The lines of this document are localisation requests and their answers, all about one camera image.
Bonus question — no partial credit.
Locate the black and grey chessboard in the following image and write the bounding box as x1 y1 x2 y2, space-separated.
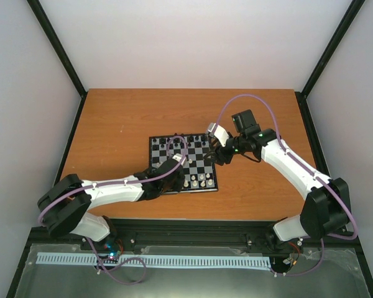
149 133 219 193

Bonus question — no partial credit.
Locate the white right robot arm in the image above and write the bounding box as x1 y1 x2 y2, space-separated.
205 110 351 250

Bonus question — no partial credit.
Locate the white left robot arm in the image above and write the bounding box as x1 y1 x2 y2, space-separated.
37 154 187 250

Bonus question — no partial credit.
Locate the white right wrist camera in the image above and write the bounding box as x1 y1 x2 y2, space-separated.
206 122 231 147

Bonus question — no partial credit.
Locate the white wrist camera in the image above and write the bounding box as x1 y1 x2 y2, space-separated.
206 122 231 147
172 153 188 166

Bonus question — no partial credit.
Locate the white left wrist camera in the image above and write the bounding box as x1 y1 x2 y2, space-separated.
172 153 188 166

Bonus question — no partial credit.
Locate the black aluminium frame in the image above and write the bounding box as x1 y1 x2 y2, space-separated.
7 0 365 297

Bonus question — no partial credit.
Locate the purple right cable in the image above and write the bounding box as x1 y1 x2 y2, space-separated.
214 94 359 277

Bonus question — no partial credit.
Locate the light blue cable duct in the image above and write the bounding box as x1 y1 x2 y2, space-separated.
35 252 271 271

